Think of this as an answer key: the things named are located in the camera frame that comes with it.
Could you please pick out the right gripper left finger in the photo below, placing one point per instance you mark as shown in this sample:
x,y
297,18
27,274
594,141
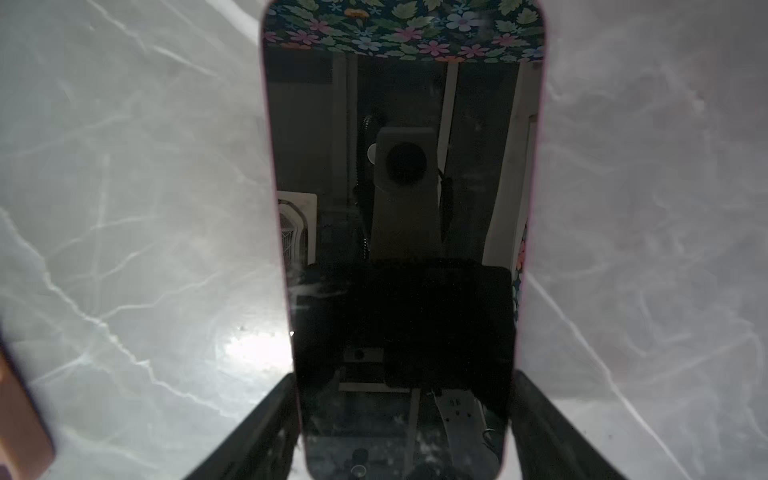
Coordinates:
x,y
262,446

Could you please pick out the black phone pink edge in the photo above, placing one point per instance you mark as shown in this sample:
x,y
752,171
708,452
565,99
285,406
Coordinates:
x,y
391,124

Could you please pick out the pink phone case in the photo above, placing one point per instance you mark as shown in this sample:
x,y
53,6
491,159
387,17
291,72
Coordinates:
x,y
26,448

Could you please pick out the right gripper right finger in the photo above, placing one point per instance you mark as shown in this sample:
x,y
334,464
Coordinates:
x,y
548,446

